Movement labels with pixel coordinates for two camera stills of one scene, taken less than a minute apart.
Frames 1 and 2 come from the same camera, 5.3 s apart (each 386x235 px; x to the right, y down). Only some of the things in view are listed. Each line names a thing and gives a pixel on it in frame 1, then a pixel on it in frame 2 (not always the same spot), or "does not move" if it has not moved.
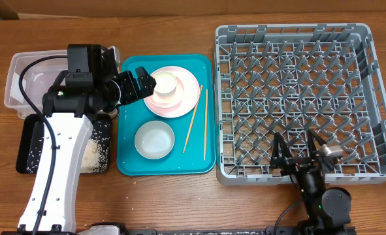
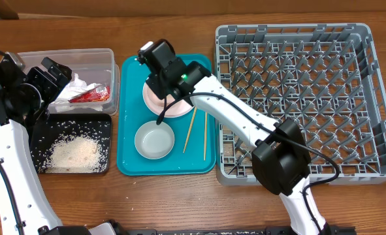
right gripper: x=295 y=162 to x=158 y=84
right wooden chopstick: x=205 y=123 does not move
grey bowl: x=154 y=140 does not move
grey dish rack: x=290 y=78 does not move
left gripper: x=134 y=92 to x=37 y=76
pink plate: x=179 y=102 does not move
